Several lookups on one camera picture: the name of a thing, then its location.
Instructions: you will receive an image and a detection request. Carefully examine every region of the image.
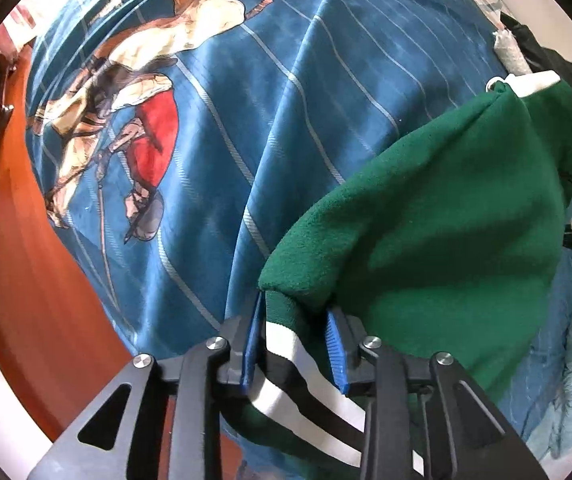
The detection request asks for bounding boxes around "blue striped bed sheet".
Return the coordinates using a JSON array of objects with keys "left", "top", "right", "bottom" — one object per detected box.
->
[{"left": 24, "top": 0, "right": 572, "bottom": 480}]

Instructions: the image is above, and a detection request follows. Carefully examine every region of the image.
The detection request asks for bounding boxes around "green white varsity jacket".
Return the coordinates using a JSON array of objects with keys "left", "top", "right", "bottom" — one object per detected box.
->
[{"left": 225, "top": 72, "right": 572, "bottom": 479}]

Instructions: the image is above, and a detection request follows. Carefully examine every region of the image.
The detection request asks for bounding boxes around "black folded garment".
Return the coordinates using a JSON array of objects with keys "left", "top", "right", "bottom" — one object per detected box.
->
[{"left": 501, "top": 14, "right": 572, "bottom": 89}]

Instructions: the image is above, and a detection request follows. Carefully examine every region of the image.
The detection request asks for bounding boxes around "grey folded garment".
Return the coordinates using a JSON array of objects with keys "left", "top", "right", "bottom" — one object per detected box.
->
[{"left": 493, "top": 29, "right": 533, "bottom": 76}]

